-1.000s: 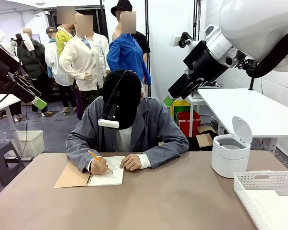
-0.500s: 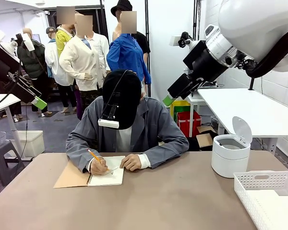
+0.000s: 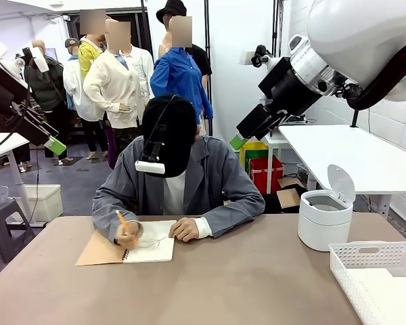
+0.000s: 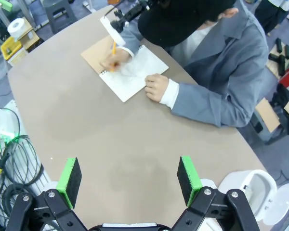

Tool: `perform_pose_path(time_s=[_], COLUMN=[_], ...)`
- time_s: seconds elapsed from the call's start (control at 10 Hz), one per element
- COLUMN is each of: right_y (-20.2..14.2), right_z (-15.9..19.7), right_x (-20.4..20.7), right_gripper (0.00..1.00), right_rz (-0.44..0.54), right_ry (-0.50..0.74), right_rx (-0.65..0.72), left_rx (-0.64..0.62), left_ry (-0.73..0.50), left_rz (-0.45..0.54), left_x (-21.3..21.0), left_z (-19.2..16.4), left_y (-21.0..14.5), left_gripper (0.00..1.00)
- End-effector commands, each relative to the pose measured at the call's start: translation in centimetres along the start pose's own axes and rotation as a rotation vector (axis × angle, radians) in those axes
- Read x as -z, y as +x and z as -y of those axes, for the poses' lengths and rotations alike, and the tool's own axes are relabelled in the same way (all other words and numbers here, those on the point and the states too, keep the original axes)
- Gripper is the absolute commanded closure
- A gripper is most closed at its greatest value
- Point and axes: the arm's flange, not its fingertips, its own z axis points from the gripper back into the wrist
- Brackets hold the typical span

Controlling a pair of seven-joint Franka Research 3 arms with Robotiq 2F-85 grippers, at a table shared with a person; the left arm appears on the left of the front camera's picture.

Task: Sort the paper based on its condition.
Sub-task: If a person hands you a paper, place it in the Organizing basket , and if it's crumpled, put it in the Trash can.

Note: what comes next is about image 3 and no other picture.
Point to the mannequin with grey cap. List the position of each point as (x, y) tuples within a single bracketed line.
[(78, 88)]

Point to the long white table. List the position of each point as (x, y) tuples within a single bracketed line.
[(352, 152)]

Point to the mannequin in black t-shirt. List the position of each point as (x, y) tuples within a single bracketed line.
[(201, 59)]

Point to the person in grey jacket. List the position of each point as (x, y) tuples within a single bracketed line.
[(209, 176)]

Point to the mannequin in blue shirt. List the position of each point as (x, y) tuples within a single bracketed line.
[(179, 74)]

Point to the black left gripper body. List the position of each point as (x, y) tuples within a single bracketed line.
[(1, 91)]

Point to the white storage tub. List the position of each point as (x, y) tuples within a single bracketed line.
[(49, 203)]

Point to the white paper stack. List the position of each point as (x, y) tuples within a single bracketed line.
[(385, 294)]

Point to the white standing desk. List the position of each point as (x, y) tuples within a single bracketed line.
[(3, 144)]

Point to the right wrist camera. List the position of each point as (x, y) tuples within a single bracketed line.
[(257, 57)]

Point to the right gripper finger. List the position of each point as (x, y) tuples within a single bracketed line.
[(279, 116), (255, 122)]

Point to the mannequin in cream cardigan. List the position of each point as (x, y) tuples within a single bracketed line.
[(115, 91)]

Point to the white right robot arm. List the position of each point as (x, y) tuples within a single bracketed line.
[(358, 30)]

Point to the black light stand poles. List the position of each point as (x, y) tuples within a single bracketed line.
[(275, 27)]

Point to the white perforated plastic basket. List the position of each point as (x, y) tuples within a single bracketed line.
[(345, 271)]

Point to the small white side table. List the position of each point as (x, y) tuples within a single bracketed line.
[(274, 142)]

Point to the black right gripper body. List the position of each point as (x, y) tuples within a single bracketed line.
[(291, 89)]

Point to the black tripod pole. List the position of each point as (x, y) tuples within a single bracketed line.
[(208, 88)]

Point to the mannequin in dark puffer jacket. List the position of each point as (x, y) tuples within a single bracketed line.
[(44, 88)]

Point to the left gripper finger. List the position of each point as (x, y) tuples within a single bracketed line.
[(55, 145), (40, 116)]

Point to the person's left hand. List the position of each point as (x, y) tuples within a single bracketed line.
[(184, 230)]

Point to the brown cardboard box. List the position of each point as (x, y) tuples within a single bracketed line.
[(289, 196)]

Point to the grey plastic stool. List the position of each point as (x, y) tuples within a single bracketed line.
[(3, 216)]

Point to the head-mounted camera with white box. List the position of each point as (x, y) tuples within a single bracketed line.
[(150, 167)]

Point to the green bag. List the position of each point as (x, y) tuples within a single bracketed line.
[(257, 154)]

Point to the mannequin in yellow jacket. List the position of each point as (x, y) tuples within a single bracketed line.
[(88, 57)]

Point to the spiral notebook with brown cover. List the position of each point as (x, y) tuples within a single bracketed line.
[(98, 250)]

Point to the person's right hand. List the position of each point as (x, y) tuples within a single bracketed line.
[(128, 233)]

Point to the mannequin in white shirt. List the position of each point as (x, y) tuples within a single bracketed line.
[(143, 67)]

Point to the person's right forearm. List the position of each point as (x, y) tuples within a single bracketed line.
[(105, 210)]

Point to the black bucket hat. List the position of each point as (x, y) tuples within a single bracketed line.
[(170, 10)]

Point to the white lidded trash bin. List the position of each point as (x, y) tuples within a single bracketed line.
[(323, 223)]

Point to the orange pencil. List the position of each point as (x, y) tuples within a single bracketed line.
[(122, 220)]

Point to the black cap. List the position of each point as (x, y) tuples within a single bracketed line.
[(170, 135)]

